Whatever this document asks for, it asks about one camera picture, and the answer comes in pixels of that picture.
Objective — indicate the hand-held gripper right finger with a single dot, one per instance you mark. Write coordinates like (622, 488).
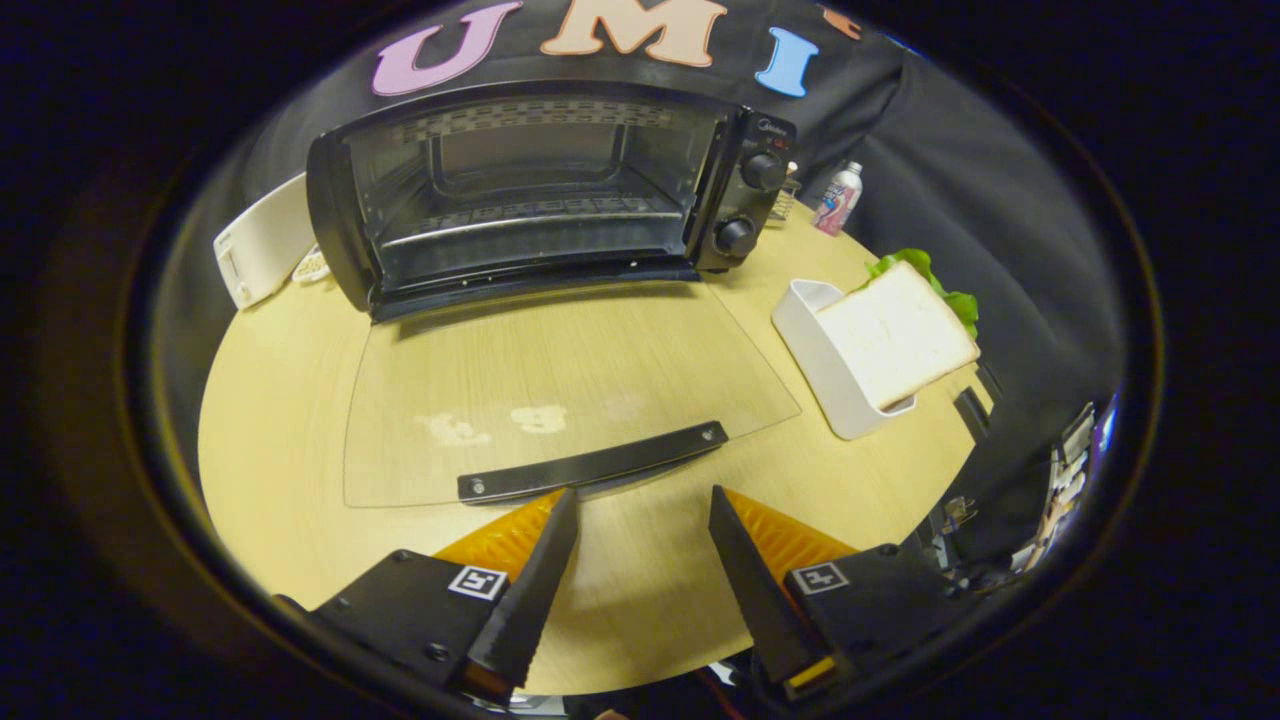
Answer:
(755, 585)

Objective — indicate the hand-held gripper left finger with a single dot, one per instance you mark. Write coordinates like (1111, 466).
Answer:
(535, 590)

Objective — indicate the lettuce sandwich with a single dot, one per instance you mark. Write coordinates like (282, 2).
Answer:
(895, 335)

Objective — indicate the black toaster oven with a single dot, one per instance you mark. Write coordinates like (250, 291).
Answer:
(760, 130)

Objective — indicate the white pop-up toaster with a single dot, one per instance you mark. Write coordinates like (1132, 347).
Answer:
(265, 240)

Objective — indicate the white plastic tray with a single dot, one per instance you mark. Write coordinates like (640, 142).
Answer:
(820, 345)

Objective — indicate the small dish of seeds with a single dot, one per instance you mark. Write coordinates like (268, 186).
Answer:
(312, 266)

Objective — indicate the silver spray bottle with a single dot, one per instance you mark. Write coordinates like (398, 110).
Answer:
(838, 198)

